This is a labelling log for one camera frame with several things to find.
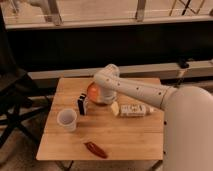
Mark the white plastic cup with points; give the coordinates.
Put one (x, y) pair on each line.
(67, 118)

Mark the black and white eraser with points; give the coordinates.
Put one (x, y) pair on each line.
(82, 104)

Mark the clear plastic bottle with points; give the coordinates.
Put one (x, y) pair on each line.
(135, 110)

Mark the wooden folding table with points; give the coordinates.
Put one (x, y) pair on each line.
(121, 138)

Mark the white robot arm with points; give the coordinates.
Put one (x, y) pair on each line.
(188, 117)

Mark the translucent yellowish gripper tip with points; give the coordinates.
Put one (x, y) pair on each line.
(115, 108)

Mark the red chili pepper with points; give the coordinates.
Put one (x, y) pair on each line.
(96, 150)

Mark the black office chair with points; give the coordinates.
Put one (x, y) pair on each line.
(15, 87)

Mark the orange bowl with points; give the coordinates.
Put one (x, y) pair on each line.
(93, 94)

